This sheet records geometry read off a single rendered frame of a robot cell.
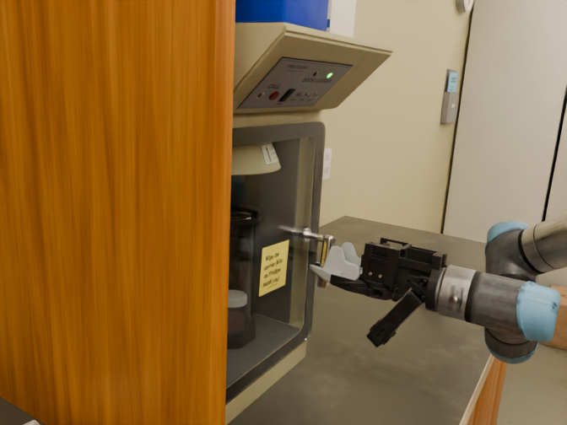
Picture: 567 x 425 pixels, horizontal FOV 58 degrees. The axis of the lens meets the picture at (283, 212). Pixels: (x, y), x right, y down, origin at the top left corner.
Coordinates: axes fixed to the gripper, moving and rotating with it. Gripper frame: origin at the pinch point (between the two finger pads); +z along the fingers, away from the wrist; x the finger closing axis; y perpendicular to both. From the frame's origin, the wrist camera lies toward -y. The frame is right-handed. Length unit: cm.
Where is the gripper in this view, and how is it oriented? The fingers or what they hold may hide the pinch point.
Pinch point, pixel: (319, 271)
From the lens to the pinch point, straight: 86.8
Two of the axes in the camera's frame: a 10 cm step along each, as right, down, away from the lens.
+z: -8.5, -1.7, 4.9
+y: 1.1, -9.8, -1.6
